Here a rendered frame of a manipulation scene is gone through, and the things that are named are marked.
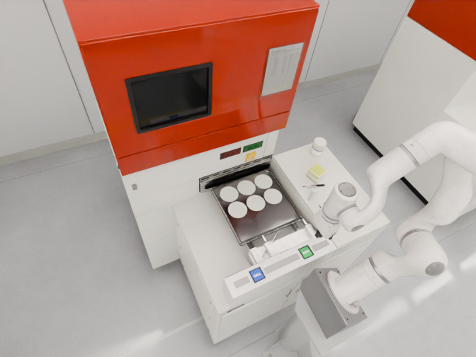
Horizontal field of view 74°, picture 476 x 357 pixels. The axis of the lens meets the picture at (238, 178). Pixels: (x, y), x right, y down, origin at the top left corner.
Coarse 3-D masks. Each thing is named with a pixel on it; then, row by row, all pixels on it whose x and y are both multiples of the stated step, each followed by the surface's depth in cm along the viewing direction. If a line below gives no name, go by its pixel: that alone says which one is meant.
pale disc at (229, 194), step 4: (224, 188) 171; (228, 188) 172; (232, 188) 172; (220, 192) 170; (224, 192) 170; (228, 192) 170; (232, 192) 170; (236, 192) 171; (220, 196) 168; (224, 196) 168; (228, 196) 168; (232, 196) 169; (236, 196) 169; (228, 200) 167; (232, 200) 167
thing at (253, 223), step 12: (240, 180) 176; (252, 180) 177; (216, 192) 169; (264, 192) 172; (228, 204) 165; (276, 204) 168; (288, 204) 169; (228, 216) 161; (252, 216) 162; (264, 216) 163; (276, 216) 164; (288, 216) 164; (240, 228) 158; (252, 228) 158; (264, 228) 159; (240, 240) 154
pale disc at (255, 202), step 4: (252, 196) 170; (256, 196) 170; (260, 196) 170; (248, 200) 168; (252, 200) 168; (256, 200) 168; (260, 200) 169; (248, 204) 167; (252, 204) 167; (256, 204) 167; (260, 204) 167; (264, 204) 168; (252, 208) 165; (256, 208) 165; (260, 208) 166
